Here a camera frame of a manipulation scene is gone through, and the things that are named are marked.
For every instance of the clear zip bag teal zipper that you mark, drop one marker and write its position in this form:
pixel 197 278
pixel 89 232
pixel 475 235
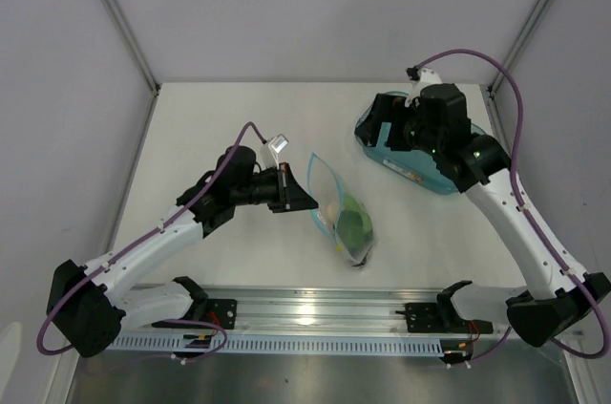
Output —
pixel 325 185

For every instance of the white slotted cable duct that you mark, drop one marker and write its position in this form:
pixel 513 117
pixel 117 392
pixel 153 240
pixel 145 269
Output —
pixel 280 344

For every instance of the green toy bell pepper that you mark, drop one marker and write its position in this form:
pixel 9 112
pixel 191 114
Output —
pixel 355 233

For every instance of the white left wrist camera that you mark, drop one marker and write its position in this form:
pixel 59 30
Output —
pixel 271 151

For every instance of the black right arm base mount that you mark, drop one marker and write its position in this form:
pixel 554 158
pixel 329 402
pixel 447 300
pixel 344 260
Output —
pixel 440 316

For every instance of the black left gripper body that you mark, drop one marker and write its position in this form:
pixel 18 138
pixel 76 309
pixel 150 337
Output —
pixel 283 203

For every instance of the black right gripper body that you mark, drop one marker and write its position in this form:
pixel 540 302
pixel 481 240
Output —
pixel 407 132

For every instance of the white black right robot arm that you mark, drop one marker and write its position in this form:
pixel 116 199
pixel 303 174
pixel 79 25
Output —
pixel 558 291

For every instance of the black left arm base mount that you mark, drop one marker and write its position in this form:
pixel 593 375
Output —
pixel 221 312

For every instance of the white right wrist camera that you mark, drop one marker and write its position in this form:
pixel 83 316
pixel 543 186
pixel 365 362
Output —
pixel 420 79

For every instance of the teal plastic tray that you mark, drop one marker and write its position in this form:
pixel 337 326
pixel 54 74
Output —
pixel 410 165

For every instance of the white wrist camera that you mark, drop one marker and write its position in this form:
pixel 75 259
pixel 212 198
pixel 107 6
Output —
pixel 271 151
pixel 420 79

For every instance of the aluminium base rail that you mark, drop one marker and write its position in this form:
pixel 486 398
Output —
pixel 301 311

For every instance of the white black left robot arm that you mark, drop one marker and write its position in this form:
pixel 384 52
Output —
pixel 198 212

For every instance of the purple toy eggplant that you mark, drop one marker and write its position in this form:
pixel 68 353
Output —
pixel 363 262

